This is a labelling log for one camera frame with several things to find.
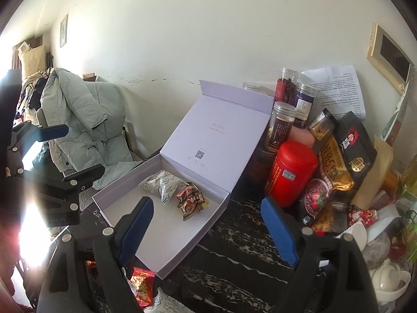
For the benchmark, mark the green snack packet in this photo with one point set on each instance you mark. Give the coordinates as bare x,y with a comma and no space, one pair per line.
409,202

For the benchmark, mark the small tilted dark-label jar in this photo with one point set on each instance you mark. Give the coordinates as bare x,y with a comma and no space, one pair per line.
322,124

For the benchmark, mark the green and white carton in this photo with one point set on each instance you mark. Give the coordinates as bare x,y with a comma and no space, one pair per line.
395,117

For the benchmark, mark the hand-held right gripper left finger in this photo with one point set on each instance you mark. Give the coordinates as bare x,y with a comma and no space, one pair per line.
138,228

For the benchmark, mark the white line-print snack packet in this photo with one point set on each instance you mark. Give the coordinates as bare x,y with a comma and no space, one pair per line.
169,305
163,182

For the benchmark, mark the leaf-print cushion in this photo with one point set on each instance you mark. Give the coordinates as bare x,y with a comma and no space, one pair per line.
86,199

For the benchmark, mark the printed paper sheet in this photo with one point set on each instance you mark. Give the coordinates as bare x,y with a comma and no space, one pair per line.
338,88

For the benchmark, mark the clear jar with purple label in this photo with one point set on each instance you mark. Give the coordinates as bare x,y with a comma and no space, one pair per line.
304,104

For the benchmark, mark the dark brown jar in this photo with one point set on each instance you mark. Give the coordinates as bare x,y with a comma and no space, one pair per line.
259,166

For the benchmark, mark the red fish-print packet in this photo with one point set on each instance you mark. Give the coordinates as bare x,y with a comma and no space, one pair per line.
361,216

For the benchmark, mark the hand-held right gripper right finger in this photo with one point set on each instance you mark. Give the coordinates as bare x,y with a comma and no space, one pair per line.
278,228

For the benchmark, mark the cardboard box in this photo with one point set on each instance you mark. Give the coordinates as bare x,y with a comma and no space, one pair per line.
89,77

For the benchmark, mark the pink container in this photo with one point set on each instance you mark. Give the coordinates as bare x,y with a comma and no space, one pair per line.
303,137

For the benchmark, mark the cream pillow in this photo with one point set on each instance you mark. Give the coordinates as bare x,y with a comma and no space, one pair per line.
31,58

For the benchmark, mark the pile of clothes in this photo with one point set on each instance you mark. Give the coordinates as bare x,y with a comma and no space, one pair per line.
32,96

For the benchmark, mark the clear jar with brown label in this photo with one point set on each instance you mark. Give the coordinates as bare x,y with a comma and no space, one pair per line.
281,127

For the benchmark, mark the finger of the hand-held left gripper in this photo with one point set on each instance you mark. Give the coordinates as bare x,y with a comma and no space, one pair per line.
53,132
85,172

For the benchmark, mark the clear jar with red label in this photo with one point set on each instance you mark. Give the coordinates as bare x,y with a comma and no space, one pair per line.
286,86

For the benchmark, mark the black and gold cereal bag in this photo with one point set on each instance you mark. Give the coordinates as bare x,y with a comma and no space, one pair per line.
355,150

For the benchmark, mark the red candy packet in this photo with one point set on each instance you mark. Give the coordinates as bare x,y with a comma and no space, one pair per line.
90,264
141,285

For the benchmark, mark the wooden framed mirror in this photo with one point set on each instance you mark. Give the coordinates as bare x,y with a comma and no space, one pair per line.
389,55

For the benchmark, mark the red tin canister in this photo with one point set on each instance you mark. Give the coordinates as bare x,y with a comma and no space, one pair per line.
290,172

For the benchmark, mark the pale lilac gift box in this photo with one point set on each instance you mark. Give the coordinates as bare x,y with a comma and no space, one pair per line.
208,120

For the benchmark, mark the small wall picture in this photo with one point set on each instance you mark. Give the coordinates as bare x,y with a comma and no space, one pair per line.
63,31

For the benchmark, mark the brown candy packet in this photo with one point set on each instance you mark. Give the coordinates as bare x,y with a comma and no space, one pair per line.
190,202

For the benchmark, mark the pale green puffer jacket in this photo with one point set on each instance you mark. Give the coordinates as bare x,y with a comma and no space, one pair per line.
84,111

